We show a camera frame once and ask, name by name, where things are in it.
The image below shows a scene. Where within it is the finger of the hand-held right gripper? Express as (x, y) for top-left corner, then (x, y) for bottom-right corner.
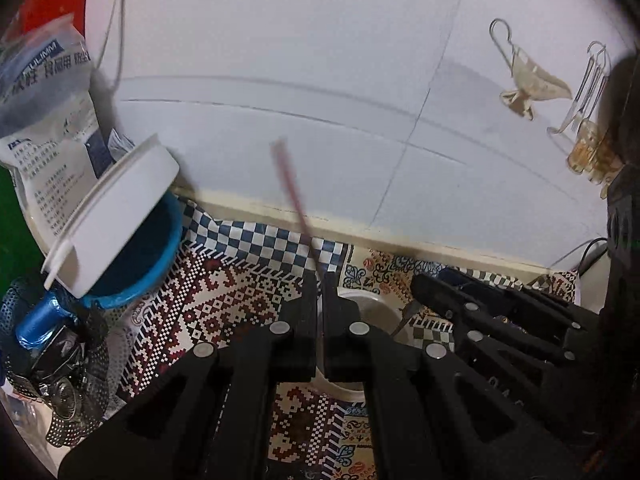
(411, 272), (601, 401)
(439, 266), (601, 317)

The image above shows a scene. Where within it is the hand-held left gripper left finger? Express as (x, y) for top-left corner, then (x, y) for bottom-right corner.
(57, 271), (319, 480)

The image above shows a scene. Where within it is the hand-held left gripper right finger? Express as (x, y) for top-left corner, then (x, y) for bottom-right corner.
(323, 271), (601, 480)

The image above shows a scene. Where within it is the white utensil cup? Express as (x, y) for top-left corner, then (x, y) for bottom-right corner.
(336, 287), (417, 397)

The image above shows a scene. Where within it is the black chopstick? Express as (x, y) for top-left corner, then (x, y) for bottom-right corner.
(391, 301), (422, 337)

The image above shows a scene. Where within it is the red chopstick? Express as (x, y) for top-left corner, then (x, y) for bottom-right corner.
(269, 139), (321, 281)

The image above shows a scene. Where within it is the patterned tablecloth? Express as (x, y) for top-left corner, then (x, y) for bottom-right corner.
(115, 195), (581, 480)

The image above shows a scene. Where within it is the blue plastic bowl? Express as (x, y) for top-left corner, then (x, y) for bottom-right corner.
(82, 192), (185, 311)

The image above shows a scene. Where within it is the blue metal cylinder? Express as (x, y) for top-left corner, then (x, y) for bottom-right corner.
(15, 290), (76, 348)

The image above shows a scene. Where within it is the green box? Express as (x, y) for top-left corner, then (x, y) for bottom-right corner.
(0, 165), (41, 281)

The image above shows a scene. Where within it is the printed plastic bag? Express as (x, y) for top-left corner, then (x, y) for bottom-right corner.
(0, 14), (136, 241)

